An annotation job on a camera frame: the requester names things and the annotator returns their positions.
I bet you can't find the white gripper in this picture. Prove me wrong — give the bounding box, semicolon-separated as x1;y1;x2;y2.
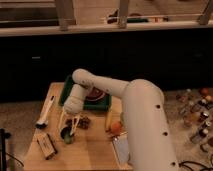
58;84;89;136

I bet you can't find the green pepper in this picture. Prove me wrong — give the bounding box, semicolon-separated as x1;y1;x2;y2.
64;133;73;144

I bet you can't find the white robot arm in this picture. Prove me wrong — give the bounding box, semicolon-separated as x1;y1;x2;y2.
64;69;179;171

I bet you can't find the metal cup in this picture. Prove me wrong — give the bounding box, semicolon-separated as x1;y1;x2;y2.
60;127;74;144

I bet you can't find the brown grape bunch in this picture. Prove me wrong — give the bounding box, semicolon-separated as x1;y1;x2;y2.
65;116;91;129

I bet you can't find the red bowl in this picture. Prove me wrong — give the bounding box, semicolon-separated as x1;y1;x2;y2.
86;88;105;101

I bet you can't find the brown wooden box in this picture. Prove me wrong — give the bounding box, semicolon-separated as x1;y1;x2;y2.
36;133;57;160

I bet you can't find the yellow banana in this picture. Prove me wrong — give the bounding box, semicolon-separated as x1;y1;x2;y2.
105;110;112;131

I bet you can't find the orange fruit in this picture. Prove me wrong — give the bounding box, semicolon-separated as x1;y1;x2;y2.
110;121;122;135

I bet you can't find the metal knife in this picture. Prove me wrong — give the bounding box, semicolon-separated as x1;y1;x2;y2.
109;131;127;140

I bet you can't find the white railing beam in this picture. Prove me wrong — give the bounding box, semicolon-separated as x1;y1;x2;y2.
0;20;213;37

